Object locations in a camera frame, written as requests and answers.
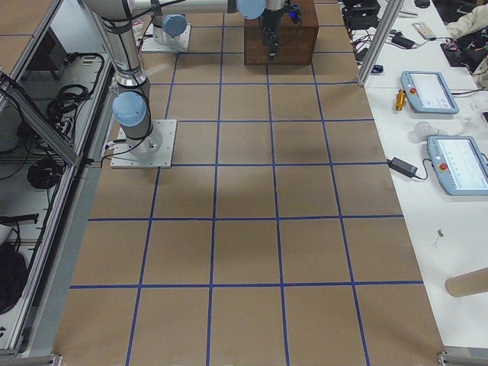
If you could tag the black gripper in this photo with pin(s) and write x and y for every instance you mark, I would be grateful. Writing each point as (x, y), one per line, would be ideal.
(271, 20)

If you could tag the dark wooden drawer box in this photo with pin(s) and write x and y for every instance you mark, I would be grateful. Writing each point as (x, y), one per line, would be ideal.
(298, 34)

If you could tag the small blue object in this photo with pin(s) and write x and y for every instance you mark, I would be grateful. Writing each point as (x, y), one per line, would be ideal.
(377, 69)

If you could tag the black adapter on desk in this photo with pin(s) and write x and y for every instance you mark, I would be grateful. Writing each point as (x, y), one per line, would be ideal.
(402, 42)

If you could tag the white smartphone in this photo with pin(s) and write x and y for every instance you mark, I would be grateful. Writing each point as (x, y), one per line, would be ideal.
(424, 30)

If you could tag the upper teach pendant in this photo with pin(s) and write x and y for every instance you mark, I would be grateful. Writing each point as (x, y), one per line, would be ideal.
(428, 92)

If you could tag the teach pendant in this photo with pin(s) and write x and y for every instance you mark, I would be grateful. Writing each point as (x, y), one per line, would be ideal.
(428, 92)
(458, 164)

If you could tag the white light bulb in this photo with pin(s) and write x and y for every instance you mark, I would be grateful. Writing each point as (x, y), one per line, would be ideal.
(422, 131)

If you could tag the black power adapter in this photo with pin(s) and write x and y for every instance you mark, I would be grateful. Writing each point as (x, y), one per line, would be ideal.
(402, 167)

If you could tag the lower teach pendant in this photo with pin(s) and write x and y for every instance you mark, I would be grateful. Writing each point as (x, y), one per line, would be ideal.
(458, 164)

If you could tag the small metal screw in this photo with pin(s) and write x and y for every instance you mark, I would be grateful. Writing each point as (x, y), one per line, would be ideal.
(440, 235)

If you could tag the cardboard tube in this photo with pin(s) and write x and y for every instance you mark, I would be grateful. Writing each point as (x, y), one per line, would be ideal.
(471, 283)

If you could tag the aluminium frame post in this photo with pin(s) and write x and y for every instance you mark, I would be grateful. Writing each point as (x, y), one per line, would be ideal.
(386, 24)

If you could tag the aluminium side rail frame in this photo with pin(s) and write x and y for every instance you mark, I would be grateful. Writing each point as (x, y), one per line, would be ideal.
(55, 90)

